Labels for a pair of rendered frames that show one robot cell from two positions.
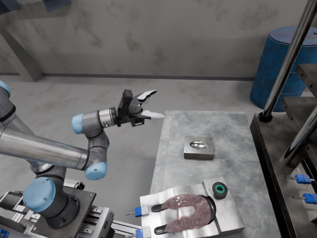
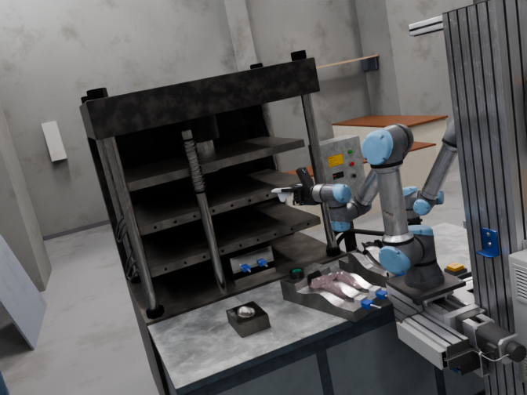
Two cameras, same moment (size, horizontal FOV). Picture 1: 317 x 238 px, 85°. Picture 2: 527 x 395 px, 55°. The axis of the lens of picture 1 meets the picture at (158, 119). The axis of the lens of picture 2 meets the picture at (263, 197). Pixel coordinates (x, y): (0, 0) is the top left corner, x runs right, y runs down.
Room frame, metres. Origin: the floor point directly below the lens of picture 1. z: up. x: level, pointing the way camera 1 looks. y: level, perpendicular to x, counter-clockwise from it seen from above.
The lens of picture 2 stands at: (1.90, 1.74, 1.92)
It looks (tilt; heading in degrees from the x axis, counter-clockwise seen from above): 13 degrees down; 235
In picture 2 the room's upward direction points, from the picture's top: 12 degrees counter-clockwise
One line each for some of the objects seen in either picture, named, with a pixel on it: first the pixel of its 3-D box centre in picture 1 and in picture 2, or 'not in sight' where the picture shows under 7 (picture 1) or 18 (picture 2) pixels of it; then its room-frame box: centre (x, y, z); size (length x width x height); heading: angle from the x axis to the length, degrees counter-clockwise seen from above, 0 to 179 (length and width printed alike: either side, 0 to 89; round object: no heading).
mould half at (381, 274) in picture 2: not in sight; (381, 261); (-0.05, -0.06, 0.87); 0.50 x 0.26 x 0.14; 75
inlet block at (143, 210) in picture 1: (137, 212); (368, 305); (0.36, 0.20, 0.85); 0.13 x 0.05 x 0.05; 92
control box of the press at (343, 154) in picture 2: not in sight; (350, 244); (-0.44, -0.67, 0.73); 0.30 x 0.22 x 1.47; 165
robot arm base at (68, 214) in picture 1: (59, 207); (422, 269); (0.35, 0.52, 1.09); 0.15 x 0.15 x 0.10
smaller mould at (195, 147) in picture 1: (198, 147); (247, 318); (0.73, -0.25, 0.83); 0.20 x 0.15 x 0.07; 75
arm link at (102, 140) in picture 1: (97, 141); (342, 215); (0.50, 0.27, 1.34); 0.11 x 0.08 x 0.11; 6
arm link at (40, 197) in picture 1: (45, 195); (417, 242); (0.36, 0.52, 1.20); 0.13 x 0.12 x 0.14; 6
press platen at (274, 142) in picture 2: not in sight; (205, 160); (0.28, -1.12, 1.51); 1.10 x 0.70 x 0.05; 165
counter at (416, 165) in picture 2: not in sight; (361, 183); (-3.05, -2.97, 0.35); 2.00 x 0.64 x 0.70; 159
